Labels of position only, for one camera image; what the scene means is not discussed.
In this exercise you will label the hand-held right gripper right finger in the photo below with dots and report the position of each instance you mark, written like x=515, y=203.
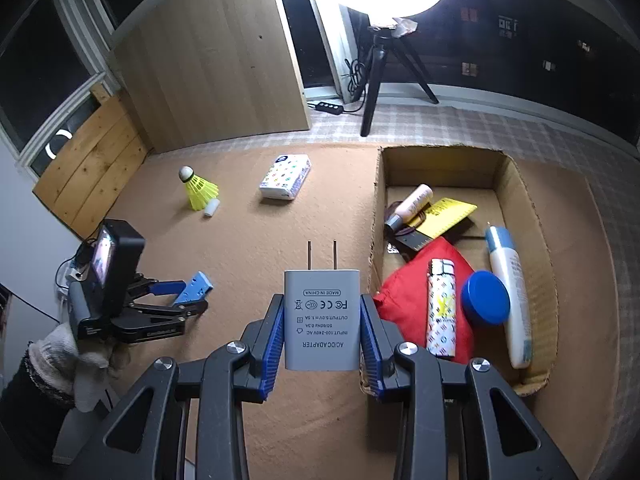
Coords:
x=372, y=345

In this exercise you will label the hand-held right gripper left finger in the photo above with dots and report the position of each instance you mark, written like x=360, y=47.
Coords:
x=272, y=345

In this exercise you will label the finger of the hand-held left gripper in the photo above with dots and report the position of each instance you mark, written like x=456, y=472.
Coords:
x=167, y=288
x=165, y=308

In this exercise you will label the white power adapter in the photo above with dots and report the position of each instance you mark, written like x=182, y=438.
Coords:
x=320, y=320

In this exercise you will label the patterned white lighter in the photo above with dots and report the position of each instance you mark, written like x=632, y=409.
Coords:
x=441, y=310

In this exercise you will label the blue round lid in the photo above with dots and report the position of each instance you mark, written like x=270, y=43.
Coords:
x=485, y=297

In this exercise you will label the white and blue tube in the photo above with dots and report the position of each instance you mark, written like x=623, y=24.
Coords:
x=510, y=290

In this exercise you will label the small beige bottle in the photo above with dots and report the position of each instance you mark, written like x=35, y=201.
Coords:
x=415, y=200

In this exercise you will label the cardboard box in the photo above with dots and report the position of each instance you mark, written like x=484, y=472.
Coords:
x=440, y=165

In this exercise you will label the person's left forearm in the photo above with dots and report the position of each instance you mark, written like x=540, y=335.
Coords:
x=30, y=410

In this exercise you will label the person's left hand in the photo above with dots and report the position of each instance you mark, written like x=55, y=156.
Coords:
x=87, y=360

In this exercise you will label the red cloth pouch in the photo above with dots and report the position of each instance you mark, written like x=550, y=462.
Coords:
x=405, y=300

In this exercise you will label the small white cylinder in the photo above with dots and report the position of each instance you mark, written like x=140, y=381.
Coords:
x=211, y=208

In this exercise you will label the yellow shuttlecock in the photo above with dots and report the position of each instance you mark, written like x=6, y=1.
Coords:
x=200, y=192

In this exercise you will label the black ruler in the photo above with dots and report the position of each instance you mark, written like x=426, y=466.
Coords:
x=416, y=242

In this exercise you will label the wooden plank panel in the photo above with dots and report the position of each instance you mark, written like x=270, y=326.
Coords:
x=90, y=160

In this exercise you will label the yellow card packet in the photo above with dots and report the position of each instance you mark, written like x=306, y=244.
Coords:
x=447, y=215

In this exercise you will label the patterned white tissue pack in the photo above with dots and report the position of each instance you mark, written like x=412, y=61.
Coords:
x=285, y=175

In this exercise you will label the large wooden board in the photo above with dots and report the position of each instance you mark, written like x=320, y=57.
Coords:
x=210, y=60

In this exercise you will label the black power strip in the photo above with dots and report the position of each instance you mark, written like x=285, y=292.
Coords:
x=327, y=107

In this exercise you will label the black tripod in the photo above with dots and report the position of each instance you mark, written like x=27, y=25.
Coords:
x=370, y=100

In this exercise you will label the white framed panel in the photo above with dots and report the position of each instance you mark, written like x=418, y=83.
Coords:
x=327, y=50

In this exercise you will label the grey window frame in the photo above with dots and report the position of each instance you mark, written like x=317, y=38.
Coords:
x=75, y=5

